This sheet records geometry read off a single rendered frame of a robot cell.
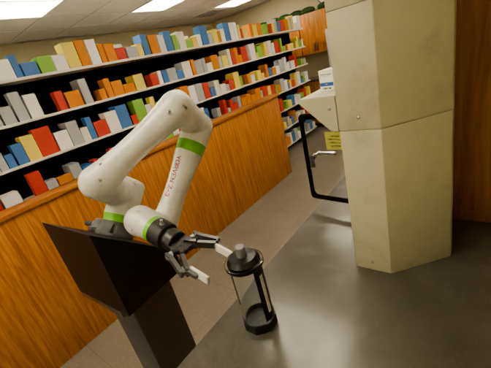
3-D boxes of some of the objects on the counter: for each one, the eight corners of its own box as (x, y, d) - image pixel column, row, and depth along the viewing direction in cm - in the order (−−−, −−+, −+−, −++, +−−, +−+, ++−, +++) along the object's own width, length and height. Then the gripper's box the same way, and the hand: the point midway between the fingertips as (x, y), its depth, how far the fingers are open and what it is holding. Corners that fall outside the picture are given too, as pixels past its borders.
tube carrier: (284, 310, 91) (269, 251, 83) (264, 339, 84) (247, 277, 76) (255, 300, 98) (239, 244, 90) (234, 325, 90) (215, 267, 82)
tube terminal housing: (456, 225, 109) (462, -21, 81) (443, 285, 87) (446, -26, 59) (382, 217, 125) (366, 8, 97) (356, 266, 103) (324, 12, 75)
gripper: (138, 250, 91) (193, 285, 81) (192, 210, 107) (244, 236, 97) (142, 267, 95) (195, 304, 85) (193, 227, 111) (243, 253, 101)
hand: (216, 265), depth 92 cm, fingers open, 11 cm apart
